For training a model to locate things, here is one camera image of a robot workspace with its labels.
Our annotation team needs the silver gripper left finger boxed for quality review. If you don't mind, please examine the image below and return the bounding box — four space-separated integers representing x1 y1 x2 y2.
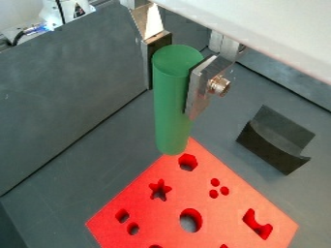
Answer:
130 2 172 89

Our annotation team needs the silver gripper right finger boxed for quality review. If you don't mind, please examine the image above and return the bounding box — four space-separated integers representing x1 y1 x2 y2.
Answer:
185 31 247 120

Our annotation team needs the green cylinder peg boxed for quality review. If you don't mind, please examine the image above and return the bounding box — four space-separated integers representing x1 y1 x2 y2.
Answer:
152 45 202 155

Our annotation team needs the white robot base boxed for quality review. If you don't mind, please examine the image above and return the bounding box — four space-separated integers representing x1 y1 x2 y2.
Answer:
0 0 96 46

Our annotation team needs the black curved block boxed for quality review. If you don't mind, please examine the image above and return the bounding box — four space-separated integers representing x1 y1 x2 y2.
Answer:
236 106 315 175

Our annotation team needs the red shape sorting block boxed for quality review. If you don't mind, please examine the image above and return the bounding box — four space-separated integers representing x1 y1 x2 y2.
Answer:
86 139 297 248

